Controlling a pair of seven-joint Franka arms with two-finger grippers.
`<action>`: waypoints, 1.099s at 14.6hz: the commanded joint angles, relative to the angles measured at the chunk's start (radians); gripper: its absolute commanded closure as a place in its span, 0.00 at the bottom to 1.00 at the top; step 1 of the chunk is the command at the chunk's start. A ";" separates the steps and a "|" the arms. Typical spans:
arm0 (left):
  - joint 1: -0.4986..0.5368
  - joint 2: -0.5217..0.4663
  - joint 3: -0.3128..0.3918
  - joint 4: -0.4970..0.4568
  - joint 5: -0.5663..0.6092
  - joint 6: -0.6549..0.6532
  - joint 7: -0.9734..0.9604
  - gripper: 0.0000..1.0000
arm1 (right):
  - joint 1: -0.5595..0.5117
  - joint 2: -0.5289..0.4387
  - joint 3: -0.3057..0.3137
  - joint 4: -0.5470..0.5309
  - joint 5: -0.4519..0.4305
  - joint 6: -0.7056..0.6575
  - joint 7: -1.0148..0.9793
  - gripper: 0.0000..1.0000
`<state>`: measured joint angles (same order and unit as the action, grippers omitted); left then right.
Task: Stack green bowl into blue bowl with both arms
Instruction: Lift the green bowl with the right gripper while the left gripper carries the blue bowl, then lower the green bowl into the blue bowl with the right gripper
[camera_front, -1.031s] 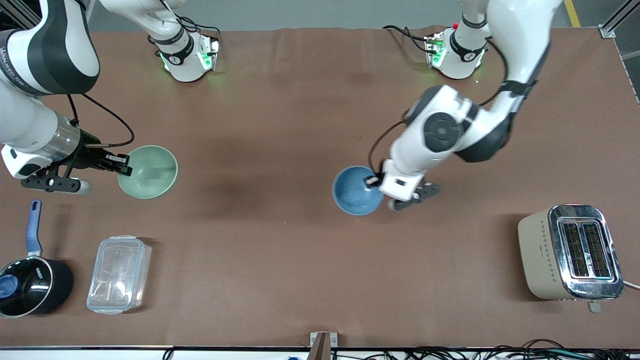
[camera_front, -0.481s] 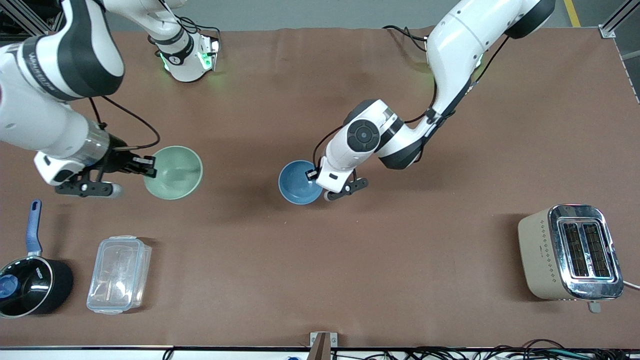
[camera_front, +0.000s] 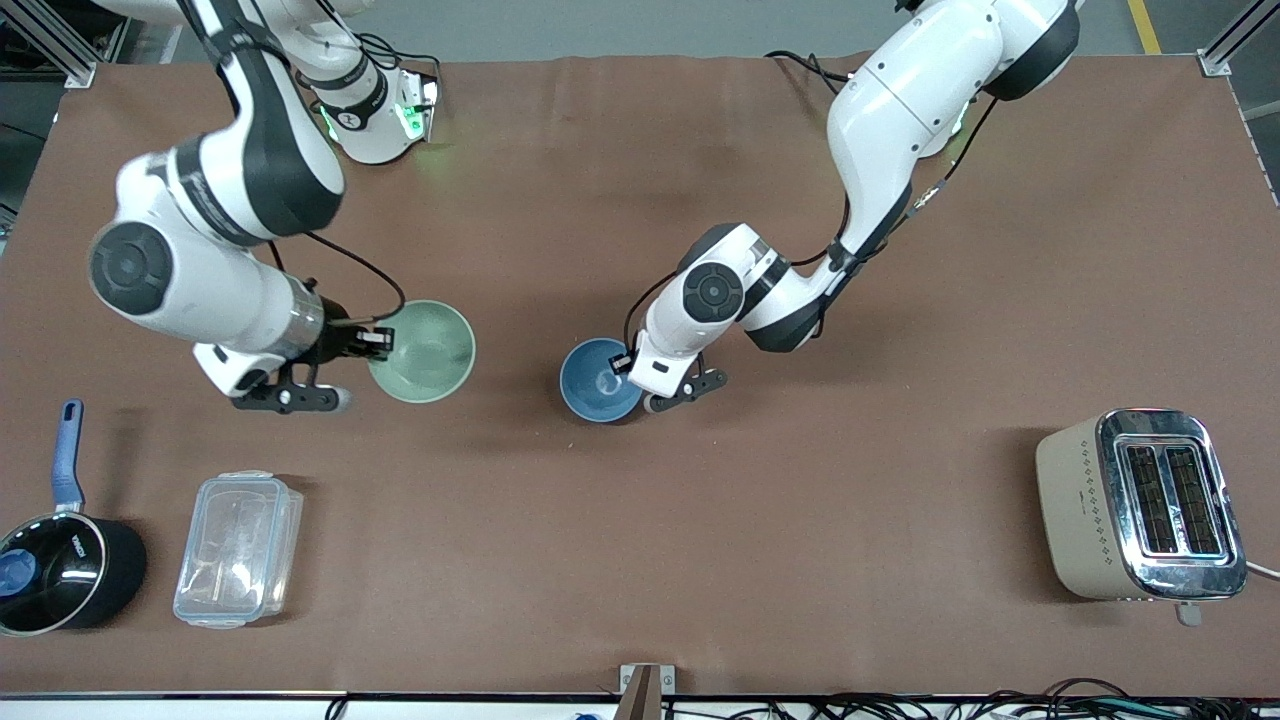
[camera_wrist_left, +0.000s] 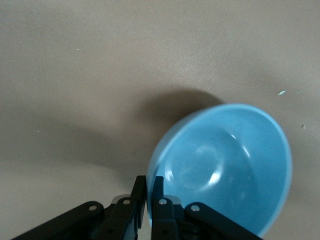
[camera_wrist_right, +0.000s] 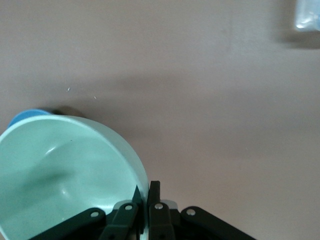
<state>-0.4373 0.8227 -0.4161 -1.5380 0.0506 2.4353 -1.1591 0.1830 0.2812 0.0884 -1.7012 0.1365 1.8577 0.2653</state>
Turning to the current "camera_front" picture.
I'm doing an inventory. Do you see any blue bowl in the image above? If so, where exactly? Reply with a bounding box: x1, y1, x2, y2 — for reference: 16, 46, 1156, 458
559, 337, 647, 425

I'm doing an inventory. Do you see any green bowl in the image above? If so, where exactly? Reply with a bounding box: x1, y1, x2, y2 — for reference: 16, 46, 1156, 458
367, 299, 478, 405

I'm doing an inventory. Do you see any brown table cover mat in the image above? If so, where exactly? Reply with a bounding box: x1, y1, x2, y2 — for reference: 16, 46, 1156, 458
0, 52, 1280, 698

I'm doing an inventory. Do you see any clear plastic food container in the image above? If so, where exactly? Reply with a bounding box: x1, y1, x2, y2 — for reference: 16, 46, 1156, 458
172, 469, 305, 631

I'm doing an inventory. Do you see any glass lid blue knob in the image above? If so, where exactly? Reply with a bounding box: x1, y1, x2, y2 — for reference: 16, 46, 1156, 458
0, 512, 107, 634

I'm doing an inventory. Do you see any beige chrome toaster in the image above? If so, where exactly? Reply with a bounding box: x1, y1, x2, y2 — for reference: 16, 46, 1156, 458
1035, 407, 1250, 628

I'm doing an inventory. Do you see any black saucepan blue handle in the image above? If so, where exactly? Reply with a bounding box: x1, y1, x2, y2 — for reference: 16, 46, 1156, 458
0, 399, 149, 638

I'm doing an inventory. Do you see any black right base cable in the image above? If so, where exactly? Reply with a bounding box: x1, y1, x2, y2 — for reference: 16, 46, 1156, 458
355, 32, 444, 87

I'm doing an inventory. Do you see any black base cable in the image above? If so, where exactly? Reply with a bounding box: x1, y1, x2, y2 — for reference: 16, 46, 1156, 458
355, 32, 444, 87
764, 49, 853, 97

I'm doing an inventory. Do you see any metal table edge bracket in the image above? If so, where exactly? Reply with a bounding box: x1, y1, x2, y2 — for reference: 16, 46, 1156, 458
618, 662, 677, 720

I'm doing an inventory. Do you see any black left base cable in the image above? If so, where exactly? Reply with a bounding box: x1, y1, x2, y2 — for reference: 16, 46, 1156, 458
764, 49, 853, 97

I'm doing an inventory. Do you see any aluminium frame profile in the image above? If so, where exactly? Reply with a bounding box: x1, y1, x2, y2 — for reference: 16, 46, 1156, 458
1199, 0, 1280, 78
0, 0, 133, 88

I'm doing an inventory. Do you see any black cable bundle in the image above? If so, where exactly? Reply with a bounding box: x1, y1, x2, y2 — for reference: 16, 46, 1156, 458
795, 677, 1280, 720

